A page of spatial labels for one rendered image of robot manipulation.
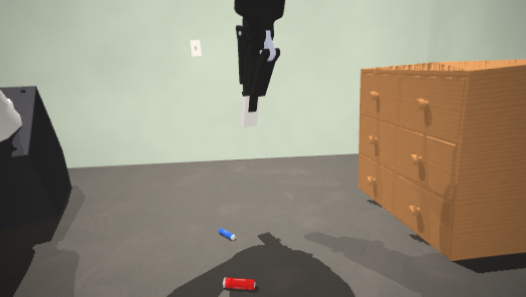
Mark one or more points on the blue battery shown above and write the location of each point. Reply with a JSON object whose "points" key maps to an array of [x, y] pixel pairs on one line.
{"points": [[226, 234]]}

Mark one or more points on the wooden chest of drawers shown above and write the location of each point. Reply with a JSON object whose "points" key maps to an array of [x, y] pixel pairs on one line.
{"points": [[488, 216]]}

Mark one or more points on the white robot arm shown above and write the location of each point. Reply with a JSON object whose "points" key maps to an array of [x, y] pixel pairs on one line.
{"points": [[10, 120]]}

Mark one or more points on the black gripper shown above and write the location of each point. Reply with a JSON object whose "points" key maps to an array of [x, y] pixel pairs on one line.
{"points": [[256, 53]]}

